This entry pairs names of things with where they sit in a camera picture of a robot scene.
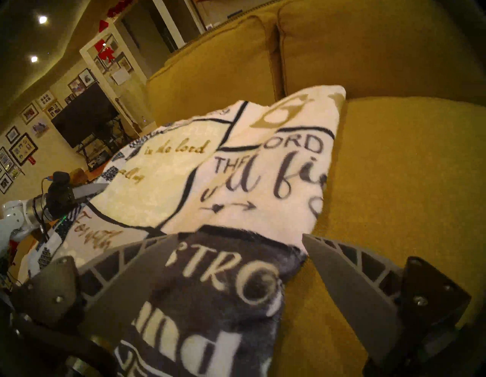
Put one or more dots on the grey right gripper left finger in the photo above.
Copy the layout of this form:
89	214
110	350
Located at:
125	285

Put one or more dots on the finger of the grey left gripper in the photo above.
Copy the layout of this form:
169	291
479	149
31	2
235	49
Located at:
89	191

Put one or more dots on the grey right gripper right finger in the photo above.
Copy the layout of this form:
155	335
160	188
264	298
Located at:
349	289

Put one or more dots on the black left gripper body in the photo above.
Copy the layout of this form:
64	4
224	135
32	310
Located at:
60	201

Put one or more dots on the printed scripture fleece blanket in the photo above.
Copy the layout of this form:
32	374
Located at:
235	171

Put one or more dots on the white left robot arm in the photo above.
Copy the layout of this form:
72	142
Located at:
11	224

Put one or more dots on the black television stand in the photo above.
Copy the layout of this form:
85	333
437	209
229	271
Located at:
98	152

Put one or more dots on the black television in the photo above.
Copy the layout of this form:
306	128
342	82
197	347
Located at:
83	114

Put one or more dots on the white glass french door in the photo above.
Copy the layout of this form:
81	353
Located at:
127	89

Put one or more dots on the yellow sofa seat cushion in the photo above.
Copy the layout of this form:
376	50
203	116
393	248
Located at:
398	182

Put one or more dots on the white paper sheet on door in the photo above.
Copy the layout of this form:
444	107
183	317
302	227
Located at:
120	76

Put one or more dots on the red paper door decoration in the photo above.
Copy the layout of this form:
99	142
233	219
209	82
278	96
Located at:
105	53

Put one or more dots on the red hanging ornament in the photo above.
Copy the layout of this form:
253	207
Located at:
103	26

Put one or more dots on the red garland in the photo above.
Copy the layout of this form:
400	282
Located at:
119	7

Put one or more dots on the white narrow open door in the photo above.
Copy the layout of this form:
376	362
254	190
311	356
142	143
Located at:
171	22

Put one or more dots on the large framed wall picture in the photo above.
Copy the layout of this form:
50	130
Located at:
23	149

